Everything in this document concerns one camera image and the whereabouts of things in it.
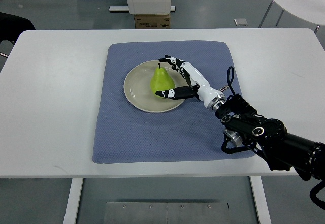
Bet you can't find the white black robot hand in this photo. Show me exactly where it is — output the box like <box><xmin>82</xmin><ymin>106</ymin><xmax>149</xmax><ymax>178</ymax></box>
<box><xmin>155</xmin><ymin>55</ymin><xmax>225</xmax><ymax>111</ymax></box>

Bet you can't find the green pear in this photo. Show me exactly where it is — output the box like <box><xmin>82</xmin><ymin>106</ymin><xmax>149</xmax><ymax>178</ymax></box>
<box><xmin>150</xmin><ymin>63</ymin><xmax>175</xmax><ymax>96</ymax></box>

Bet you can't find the beige round plate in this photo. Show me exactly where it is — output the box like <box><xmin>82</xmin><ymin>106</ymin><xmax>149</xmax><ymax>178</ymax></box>
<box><xmin>123</xmin><ymin>60</ymin><xmax>184</xmax><ymax>113</ymax></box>

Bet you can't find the grey floor socket plate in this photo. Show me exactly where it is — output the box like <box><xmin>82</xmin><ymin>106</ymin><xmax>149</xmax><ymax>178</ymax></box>
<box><xmin>234</xmin><ymin>18</ymin><xmax>248</xmax><ymax>27</ymax></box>

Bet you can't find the brown cardboard box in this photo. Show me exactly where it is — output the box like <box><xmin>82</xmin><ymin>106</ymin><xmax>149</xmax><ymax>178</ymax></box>
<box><xmin>134</xmin><ymin>14</ymin><xmax>171</xmax><ymax>29</ymax></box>

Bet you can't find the blue textured mat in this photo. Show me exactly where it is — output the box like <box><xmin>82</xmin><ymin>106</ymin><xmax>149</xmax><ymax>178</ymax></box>
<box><xmin>92</xmin><ymin>41</ymin><xmax>253</xmax><ymax>164</ymax></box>

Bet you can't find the white chair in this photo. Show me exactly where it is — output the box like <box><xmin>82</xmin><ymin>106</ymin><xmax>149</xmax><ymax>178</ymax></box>
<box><xmin>258</xmin><ymin>0</ymin><xmax>324</xmax><ymax>33</ymax></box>

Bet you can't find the black chair at left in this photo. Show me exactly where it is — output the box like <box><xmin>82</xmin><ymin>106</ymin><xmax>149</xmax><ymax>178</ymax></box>
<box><xmin>1</xmin><ymin>12</ymin><xmax>36</xmax><ymax>44</ymax></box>

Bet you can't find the white table frame leg right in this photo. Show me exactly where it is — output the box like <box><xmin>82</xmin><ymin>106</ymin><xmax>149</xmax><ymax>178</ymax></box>
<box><xmin>249</xmin><ymin>176</ymin><xmax>271</xmax><ymax>224</ymax></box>

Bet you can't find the white table frame leg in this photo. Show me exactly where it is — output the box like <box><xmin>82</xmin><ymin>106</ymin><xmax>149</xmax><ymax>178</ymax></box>
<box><xmin>249</xmin><ymin>176</ymin><xmax>271</xmax><ymax>224</ymax></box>
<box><xmin>63</xmin><ymin>178</ymin><xmax>83</xmax><ymax>224</ymax></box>

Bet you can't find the white table frame leg left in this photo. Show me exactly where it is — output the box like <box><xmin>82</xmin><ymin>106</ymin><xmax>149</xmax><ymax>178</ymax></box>
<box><xmin>63</xmin><ymin>178</ymin><xmax>83</xmax><ymax>224</ymax></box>

